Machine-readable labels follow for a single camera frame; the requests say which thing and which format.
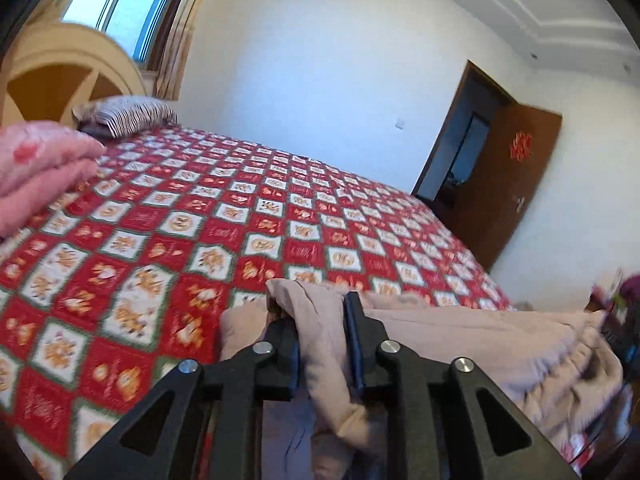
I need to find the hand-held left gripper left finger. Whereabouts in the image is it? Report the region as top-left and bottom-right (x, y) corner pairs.
(65, 317), (301, 480)

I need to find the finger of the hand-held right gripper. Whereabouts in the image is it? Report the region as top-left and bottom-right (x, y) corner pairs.
(600, 302), (640, 363)

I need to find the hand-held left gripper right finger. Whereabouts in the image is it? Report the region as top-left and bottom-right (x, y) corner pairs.
(344, 291), (581, 480)

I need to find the lilac quilted puffer jacket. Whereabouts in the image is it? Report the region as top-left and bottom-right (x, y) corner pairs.
(220, 279), (626, 480)

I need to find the red patterned bedspread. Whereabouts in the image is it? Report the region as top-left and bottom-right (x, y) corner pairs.
(0, 125), (516, 480)

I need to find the brown wooden door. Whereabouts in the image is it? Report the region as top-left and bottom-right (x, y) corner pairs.
(450, 104), (564, 272)

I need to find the red paper door decoration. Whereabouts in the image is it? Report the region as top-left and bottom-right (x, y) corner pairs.
(509, 131), (534, 162)

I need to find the striped pillow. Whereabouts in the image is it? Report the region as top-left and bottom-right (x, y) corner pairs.
(72, 96), (179, 139)

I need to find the pink folded quilt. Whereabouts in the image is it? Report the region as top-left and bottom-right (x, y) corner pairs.
(0, 120), (107, 240)

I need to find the cream wooden headboard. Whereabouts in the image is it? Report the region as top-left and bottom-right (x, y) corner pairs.
(0, 22), (149, 127)

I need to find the dark wooden door frame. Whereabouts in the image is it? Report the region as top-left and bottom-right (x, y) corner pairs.
(411, 59), (515, 211)

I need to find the window with metal frame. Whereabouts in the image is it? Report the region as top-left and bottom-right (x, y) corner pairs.
(61, 0), (201, 70)

